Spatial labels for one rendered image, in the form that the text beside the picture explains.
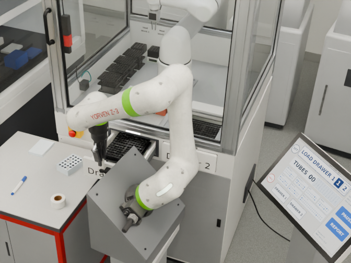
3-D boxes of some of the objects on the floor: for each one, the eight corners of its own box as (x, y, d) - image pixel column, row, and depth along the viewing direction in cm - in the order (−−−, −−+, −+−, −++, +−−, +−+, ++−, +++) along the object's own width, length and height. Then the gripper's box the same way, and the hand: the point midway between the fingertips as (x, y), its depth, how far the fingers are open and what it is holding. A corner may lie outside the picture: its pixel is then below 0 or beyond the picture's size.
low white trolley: (72, 327, 274) (59, 228, 230) (-23, 291, 291) (-52, 193, 247) (118, 251, 319) (115, 156, 275) (34, 224, 336) (18, 130, 292)
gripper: (97, 120, 236) (100, 160, 250) (84, 136, 226) (88, 176, 240) (112, 124, 234) (114, 164, 248) (99, 140, 224) (102, 180, 238)
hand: (101, 164), depth 242 cm, fingers closed
